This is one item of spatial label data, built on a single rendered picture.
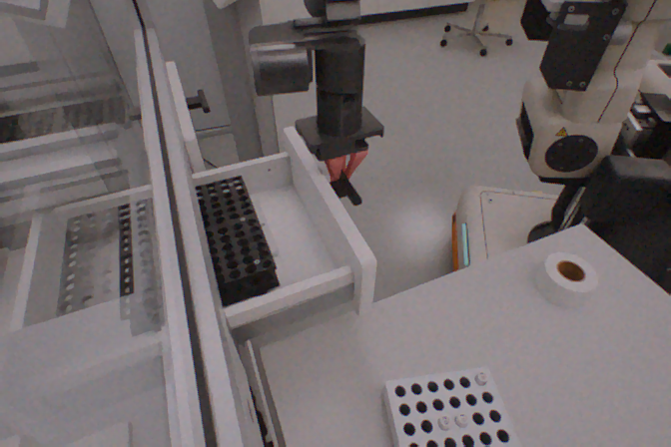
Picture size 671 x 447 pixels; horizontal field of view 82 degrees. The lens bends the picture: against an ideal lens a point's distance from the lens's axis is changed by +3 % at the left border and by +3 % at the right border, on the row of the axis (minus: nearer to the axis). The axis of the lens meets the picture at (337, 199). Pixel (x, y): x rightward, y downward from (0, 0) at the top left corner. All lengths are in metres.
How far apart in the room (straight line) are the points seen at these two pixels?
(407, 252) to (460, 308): 1.04
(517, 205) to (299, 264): 1.13
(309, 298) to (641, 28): 0.79
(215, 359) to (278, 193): 0.37
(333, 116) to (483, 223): 1.03
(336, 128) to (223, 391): 0.31
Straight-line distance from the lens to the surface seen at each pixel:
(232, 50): 1.39
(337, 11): 0.43
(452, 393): 0.50
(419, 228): 1.73
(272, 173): 0.61
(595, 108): 0.98
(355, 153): 0.49
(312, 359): 0.54
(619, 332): 0.68
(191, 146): 0.63
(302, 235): 0.56
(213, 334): 0.31
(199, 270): 0.35
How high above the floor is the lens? 1.25
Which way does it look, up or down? 43 degrees down
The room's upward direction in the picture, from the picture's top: straight up
